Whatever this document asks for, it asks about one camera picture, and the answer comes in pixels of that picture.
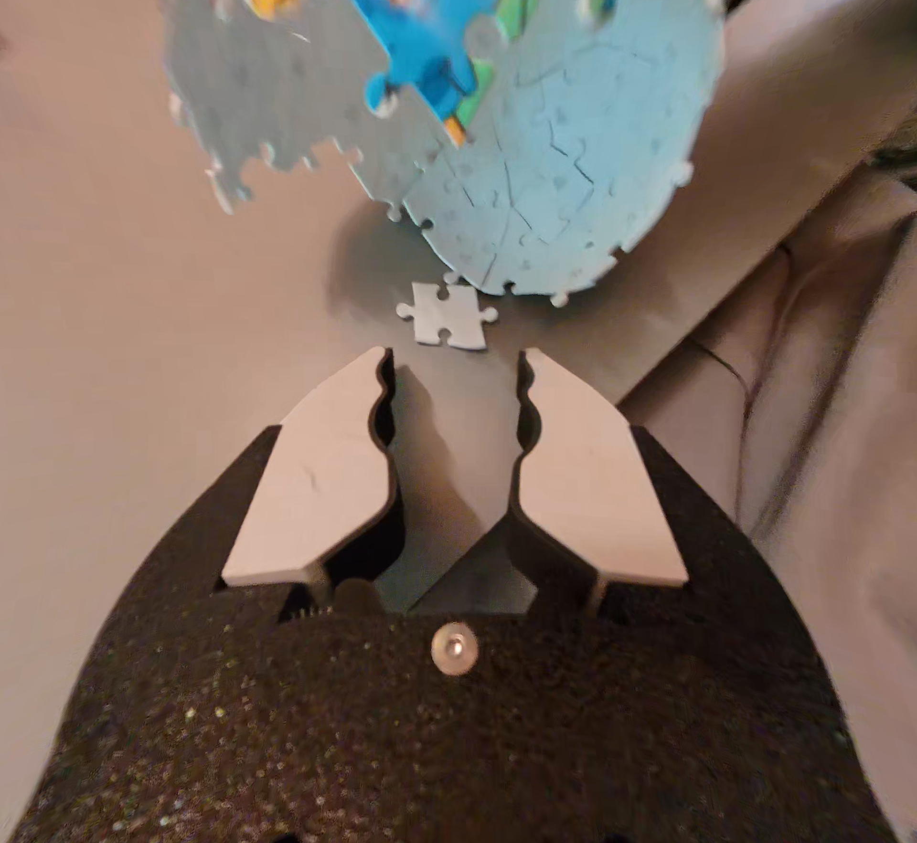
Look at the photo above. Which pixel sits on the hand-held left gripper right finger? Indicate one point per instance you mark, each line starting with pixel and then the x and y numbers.
pixel 594 499

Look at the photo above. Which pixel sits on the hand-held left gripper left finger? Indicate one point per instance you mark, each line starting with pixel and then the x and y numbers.
pixel 322 492

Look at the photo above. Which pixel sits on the small white puzzle piece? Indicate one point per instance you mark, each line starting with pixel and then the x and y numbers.
pixel 448 319

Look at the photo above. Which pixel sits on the cartoon print puzzle ball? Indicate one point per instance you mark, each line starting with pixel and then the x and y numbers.
pixel 573 141

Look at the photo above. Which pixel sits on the person's grey sweater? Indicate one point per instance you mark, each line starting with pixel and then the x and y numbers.
pixel 824 392

